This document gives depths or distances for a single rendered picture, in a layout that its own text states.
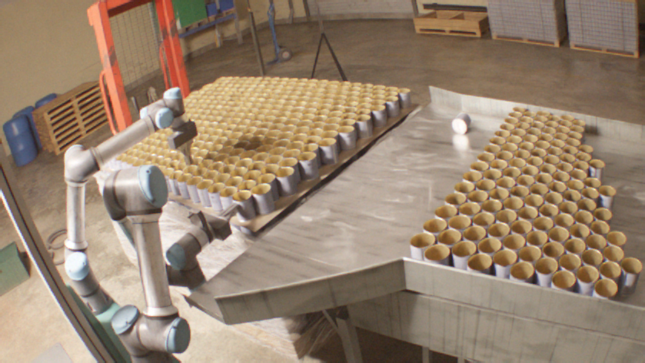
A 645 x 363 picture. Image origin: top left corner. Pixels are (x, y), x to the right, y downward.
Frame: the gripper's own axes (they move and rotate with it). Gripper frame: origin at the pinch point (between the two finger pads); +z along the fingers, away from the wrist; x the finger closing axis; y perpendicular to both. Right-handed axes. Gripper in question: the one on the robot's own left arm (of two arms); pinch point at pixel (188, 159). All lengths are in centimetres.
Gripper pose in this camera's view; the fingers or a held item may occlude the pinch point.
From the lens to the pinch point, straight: 203.2
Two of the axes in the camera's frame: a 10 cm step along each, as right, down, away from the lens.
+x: -6.0, 4.8, -6.5
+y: -7.9, -1.9, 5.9
